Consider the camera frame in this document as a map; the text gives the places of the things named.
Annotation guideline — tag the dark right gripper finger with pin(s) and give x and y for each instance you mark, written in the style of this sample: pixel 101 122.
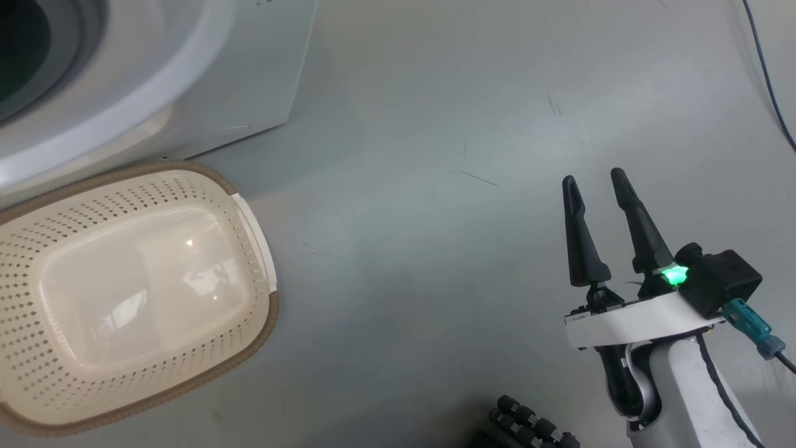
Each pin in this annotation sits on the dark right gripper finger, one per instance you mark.
pixel 643 236
pixel 584 249

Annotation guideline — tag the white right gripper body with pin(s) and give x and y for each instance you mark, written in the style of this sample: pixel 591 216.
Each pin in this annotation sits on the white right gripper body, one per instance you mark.
pixel 634 320

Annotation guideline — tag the white front-load washing machine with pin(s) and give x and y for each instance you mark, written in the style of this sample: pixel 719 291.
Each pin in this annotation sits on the white front-load washing machine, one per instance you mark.
pixel 236 68

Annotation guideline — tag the beige perforated laundry basket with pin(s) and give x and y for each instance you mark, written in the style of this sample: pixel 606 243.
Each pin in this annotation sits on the beige perforated laundry basket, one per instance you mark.
pixel 124 292

